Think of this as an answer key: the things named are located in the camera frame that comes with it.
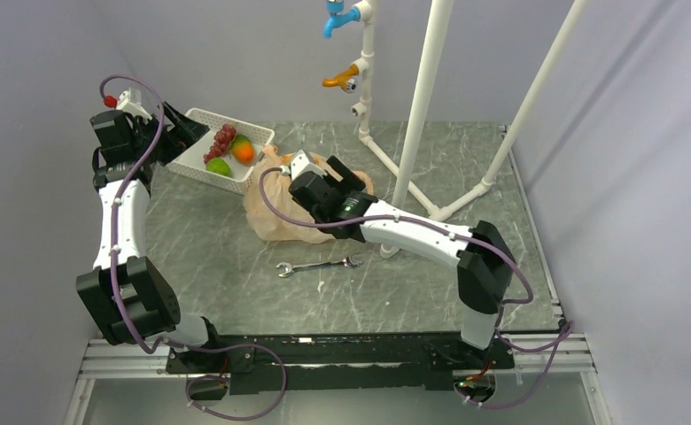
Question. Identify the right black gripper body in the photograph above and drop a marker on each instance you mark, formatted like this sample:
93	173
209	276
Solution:
350	182

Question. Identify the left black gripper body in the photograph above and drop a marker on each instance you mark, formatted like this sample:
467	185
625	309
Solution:
171	143

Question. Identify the fake red grapes bunch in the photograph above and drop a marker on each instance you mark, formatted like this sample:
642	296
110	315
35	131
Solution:
222	141

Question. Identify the fake green fruit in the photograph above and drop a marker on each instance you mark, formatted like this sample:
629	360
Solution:
219	166

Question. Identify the translucent orange plastic bag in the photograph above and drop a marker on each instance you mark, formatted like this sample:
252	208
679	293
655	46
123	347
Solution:
266	225

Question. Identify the fake mango orange green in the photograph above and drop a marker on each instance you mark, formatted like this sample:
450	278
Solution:
243	150

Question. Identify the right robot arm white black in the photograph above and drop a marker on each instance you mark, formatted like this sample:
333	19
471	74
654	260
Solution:
479	255

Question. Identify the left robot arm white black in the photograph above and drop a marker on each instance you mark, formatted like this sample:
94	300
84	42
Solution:
125	294

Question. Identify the white plastic basket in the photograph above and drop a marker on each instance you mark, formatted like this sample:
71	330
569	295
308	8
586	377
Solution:
225	156

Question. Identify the silver wrench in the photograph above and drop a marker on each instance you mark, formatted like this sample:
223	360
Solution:
286	269

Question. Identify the orange faucet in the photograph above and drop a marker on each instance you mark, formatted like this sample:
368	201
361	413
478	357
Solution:
345	80

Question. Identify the blue faucet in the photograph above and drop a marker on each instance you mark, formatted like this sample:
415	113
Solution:
338	16

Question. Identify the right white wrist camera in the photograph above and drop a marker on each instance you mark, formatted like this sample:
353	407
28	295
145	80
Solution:
302	162

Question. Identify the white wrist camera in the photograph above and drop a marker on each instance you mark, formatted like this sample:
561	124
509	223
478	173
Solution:
302	162
130	101

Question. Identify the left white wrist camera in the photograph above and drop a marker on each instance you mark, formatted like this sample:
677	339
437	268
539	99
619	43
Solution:
130	101

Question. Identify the white PVC pipe frame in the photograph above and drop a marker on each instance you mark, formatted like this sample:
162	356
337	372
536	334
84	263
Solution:
481	60

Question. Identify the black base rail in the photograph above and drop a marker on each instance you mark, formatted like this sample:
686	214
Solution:
255	363

